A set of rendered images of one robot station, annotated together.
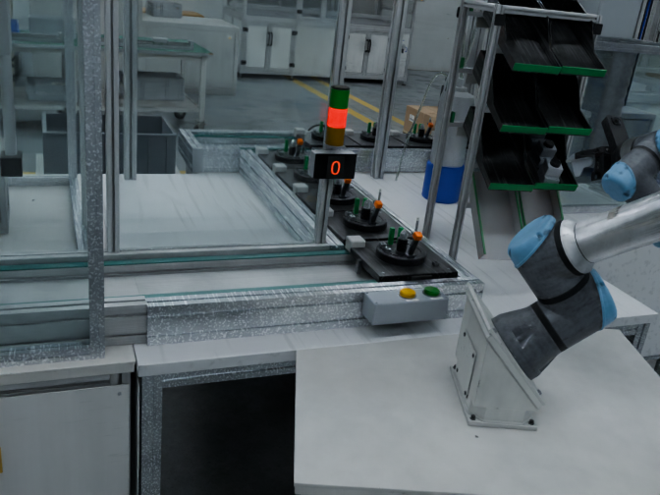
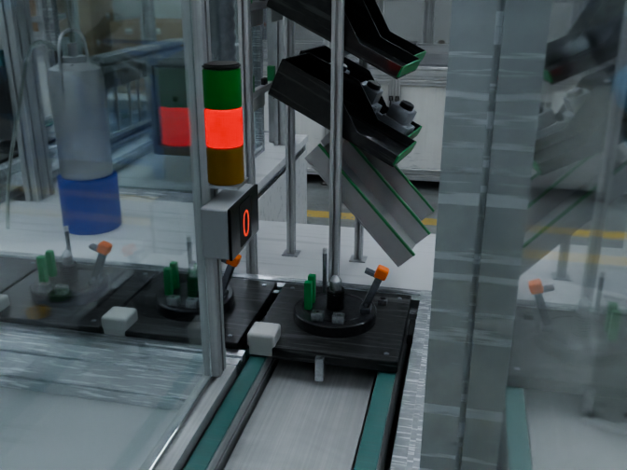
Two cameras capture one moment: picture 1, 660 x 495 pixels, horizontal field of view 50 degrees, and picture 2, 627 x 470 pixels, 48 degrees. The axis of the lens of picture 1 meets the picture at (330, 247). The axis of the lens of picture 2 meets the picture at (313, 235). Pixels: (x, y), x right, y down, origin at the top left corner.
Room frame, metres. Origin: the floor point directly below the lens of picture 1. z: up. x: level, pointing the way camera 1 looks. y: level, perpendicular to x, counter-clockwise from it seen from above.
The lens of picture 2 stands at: (1.25, 0.69, 1.53)
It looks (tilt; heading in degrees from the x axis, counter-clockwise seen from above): 21 degrees down; 306
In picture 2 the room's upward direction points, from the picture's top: straight up
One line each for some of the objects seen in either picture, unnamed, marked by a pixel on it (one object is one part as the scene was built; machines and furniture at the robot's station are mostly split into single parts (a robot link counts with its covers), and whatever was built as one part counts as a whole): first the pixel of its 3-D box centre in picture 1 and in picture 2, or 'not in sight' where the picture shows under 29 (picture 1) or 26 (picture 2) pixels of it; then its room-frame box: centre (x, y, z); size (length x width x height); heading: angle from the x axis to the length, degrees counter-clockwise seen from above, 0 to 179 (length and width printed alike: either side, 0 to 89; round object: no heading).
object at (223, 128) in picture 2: (337, 117); (223, 126); (1.87, 0.02, 1.33); 0.05 x 0.05 x 0.05
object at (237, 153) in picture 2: (335, 135); (225, 162); (1.87, 0.02, 1.28); 0.05 x 0.05 x 0.05
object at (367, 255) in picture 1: (400, 259); (335, 323); (1.84, -0.20, 0.96); 0.24 x 0.24 x 0.02; 23
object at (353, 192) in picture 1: (337, 187); not in sight; (2.30, 0.00, 1.01); 0.24 x 0.24 x 0.13; 23
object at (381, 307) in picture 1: (405, 305); not in sight; (1.61, -0.21, 0.93); 0.21 x 0.07 x 0.06; 113
